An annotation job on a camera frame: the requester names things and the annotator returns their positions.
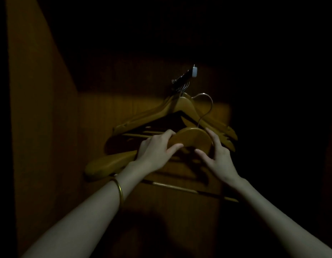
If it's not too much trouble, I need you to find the metal wardrobe hook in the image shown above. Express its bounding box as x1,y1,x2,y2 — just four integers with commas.
171,69,194,92

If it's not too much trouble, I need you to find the gold bracelet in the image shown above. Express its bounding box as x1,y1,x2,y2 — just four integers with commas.
111,177,125,210

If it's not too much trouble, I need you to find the person's left hand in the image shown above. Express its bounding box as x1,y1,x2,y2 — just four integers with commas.
135,129,184,172

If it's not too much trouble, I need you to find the person's right hand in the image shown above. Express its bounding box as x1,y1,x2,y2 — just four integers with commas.
195,128,242,186

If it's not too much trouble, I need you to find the person's right forearm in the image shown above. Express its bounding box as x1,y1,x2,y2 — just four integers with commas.
230,177,332,258

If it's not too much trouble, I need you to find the brown wooden wardrobe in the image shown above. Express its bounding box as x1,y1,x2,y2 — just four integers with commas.
4,0,332,258

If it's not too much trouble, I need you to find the person's left forearm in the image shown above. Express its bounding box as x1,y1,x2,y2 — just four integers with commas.
20,161,150,258

